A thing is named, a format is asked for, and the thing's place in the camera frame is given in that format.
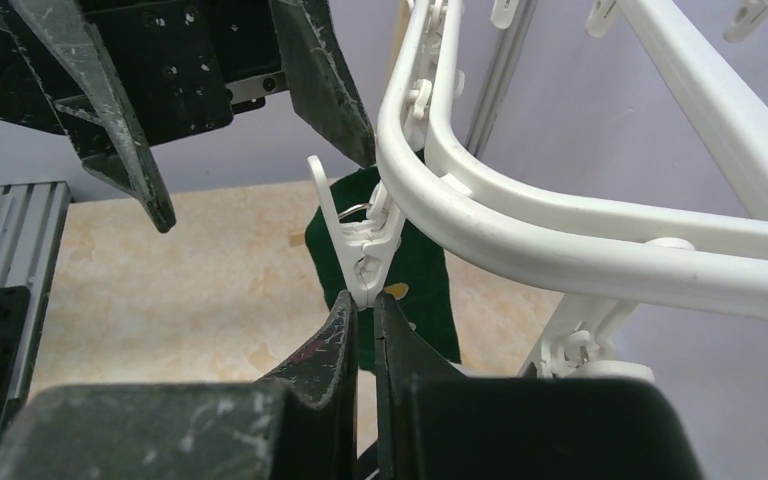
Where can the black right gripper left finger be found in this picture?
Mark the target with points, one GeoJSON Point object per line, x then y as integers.
{"type": "Point", "coordinates": [296, 422]}

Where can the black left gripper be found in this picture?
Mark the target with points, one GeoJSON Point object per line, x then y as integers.
{"type": "Point", "coordinates": [132, 66]}

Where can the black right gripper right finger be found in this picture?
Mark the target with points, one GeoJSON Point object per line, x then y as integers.
{"type": "Point", "coordinates": [438, 423]}

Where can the white hanger clip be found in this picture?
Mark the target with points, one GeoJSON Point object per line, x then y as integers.
{"type": "Point", "coordinates": [364, 249]}

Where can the white plastic clip hanger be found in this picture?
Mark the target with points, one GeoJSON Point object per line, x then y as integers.
{"type": "Point", "coordinates": [615, 152]}

